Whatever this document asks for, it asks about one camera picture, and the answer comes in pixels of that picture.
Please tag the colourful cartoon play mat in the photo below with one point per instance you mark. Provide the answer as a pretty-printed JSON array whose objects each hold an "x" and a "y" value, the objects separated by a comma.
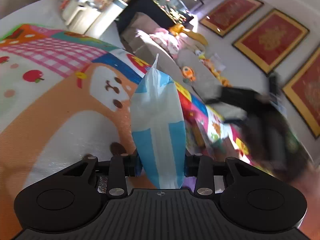
[{"x": 63, "y": 96}]

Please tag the beige sofa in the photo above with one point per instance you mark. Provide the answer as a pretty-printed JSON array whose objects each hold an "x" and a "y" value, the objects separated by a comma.
[{"x": 180, "y": 53}]

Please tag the pink plush toy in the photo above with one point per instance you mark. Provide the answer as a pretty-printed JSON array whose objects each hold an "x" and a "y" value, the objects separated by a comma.
[{"x": 166, "y": 41}]

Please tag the black tank cabinet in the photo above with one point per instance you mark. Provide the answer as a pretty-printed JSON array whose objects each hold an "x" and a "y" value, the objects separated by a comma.
[{"x": 149, "y": 8}]

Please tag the blue white tissue pack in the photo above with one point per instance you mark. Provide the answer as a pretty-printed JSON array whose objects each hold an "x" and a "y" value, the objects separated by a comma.
[{"x": 158, "y": 129}]

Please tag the orange fish plush toy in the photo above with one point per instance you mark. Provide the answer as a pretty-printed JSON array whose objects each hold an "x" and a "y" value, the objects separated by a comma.
[{"x": 188, "y": 74}]

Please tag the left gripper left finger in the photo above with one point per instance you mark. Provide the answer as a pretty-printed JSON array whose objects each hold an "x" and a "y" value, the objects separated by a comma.
[{"x": 132, "y": 165}]

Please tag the yellow duck plush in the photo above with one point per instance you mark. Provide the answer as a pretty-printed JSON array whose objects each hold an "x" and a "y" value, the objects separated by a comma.
[{"x": 177, "y": 29}]

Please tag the row of orange plush toys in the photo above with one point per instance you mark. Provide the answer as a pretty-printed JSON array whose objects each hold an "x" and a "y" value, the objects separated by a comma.
[{"x": 216, "y": 67}]

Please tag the red gold framed picture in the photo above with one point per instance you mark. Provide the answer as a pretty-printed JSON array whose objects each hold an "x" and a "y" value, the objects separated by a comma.
[{"x": 229, "y": 14}]

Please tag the white bottle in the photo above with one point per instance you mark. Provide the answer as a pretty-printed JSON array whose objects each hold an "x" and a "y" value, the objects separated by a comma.
[{"x": 105, "y": 19}]

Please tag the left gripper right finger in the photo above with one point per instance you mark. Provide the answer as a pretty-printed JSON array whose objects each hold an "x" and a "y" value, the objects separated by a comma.
[{"x": 191, "y": 165}]

